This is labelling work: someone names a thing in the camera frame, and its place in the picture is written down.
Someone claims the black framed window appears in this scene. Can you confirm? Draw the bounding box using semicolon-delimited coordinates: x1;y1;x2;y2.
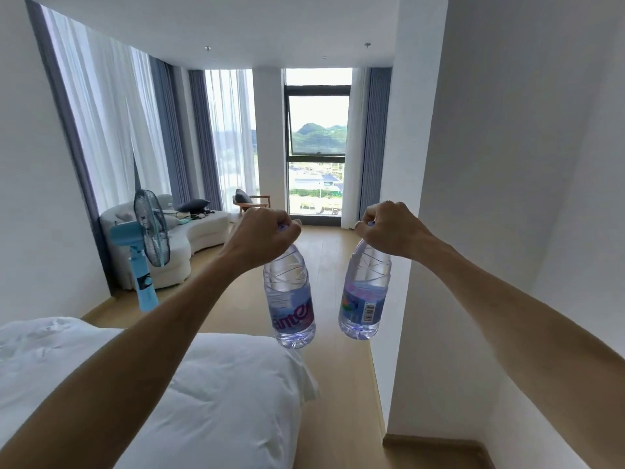
283;68;353;217

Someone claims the white sheer curtain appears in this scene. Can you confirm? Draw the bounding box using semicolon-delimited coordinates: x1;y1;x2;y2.
204;69;261;213
340;67;372;230
41;6;172;214

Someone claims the white bed duvet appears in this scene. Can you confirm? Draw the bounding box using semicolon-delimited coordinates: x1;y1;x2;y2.
0;317;320;469

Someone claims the grey blue drape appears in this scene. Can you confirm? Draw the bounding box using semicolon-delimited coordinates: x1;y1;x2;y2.
148;55;192;208
358;67;393;221
24;0;116;294
188;69;225;212

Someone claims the person's left forearm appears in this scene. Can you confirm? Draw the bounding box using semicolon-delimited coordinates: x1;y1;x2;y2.
0;246;245;469

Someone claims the white curved sofa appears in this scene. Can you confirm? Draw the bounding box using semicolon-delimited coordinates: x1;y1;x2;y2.
100;193;230;291

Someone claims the clear water bottle purple label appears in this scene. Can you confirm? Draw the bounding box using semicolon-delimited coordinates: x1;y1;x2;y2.
263;224;316;349

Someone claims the blue standing fan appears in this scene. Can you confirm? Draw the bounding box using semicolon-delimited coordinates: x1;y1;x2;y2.
109;189;171;314

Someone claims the wooden armchair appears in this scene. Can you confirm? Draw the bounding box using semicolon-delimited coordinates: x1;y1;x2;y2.
232;189;271;218

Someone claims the clear water bottle barcode label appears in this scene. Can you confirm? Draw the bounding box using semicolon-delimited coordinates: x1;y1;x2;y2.
338;221;392;341

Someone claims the person's right hand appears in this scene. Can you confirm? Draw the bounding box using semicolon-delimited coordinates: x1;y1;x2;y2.
354;200;440;261

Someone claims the person's left hand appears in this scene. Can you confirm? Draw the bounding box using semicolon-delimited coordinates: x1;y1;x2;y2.
222;207;303;275

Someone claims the person's right forearm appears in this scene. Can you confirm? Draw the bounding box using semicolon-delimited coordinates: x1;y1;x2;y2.
415;236;625;469

